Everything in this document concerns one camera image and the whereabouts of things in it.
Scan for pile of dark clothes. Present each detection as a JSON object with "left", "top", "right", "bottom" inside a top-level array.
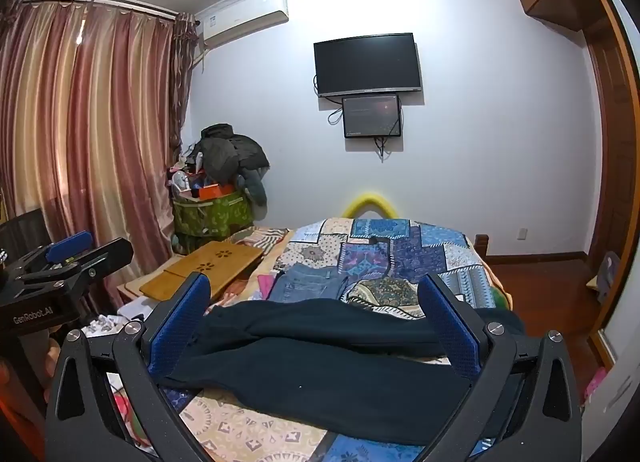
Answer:
[{"left": 192, "top": 123, "right": 271, "bottom": 208}]

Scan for small black wall monitor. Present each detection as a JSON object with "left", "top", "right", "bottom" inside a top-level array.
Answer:
[{"left": 342, "top": 93, "right": 403, "bottom": 139}]

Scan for orange box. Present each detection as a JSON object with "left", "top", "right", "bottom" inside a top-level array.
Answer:
[{"left": 197, "top": 183, "right": 236, "bottom": 201}]

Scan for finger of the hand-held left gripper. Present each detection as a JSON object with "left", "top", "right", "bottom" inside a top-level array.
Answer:
[
  {"left": 20, "top": 237, "right": 135, "bottom": 294},
  {"left": 10, "top": 231, "right": 94, "bottom": 279}
]

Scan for pink striped curtain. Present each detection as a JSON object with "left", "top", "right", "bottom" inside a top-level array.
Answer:
[{"left": 0, "top": 0, "right": 198, "bottom": 313}]

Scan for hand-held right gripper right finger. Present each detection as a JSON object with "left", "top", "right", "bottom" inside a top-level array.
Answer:
[{"left": 417, "top": 272, "right": 583, "bottom": 462}]

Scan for white air conditioner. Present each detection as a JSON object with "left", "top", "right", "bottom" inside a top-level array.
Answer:
[{"left": 201, "top": 0, "right": 291, "bottom": 49}]

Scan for wooden baseboard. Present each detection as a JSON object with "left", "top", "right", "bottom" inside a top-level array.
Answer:
[{"left": 485, "top": 251, "right": 588, "bottom": 266}]

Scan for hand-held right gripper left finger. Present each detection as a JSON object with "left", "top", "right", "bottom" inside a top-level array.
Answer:
[{"left": 45, "top": 272, "right": 216, "bottom": 462}]

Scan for dark teal pants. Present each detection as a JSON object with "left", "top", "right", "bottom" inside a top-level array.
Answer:
[{"left": 150, "top": 298, "right": 526, "bottom": 445}]

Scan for wooden lap desk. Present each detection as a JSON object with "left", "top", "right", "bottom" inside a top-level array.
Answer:
[{"left": 117, "top": 240, "right": 264, "bottom": 304}]

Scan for yellow foam arch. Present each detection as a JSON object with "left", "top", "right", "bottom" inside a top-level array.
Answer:
[{"left": 341, "top": 192, "right": 398, "bottom": 219}]

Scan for black wall television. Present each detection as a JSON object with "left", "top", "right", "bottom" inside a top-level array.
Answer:
[{"left": 313, "top": 33, "right": 422, "bottom": 99}]

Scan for striped cloth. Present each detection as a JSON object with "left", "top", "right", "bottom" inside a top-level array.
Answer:
[{"left": 230, "top": 227, "right": 291, "bottom": 249}]

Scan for grey cloth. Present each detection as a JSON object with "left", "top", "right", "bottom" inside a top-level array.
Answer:
[{"left": 587, "top": 251, "right": 621, "bottom": 299}]

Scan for blue jeans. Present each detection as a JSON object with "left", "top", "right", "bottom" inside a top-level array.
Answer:
[{"left": 267, "top": 262, "right": 348, "bottom": 303}]

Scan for pink floor item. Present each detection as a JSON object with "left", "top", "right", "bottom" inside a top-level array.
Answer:
[{"left": 582, "top": 367, "right": 608, "bottom": 405}]

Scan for green storage bag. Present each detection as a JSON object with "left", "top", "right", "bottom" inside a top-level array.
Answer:
[{"left": 172, "top": 189, "right": 253, "bottom": 249}]

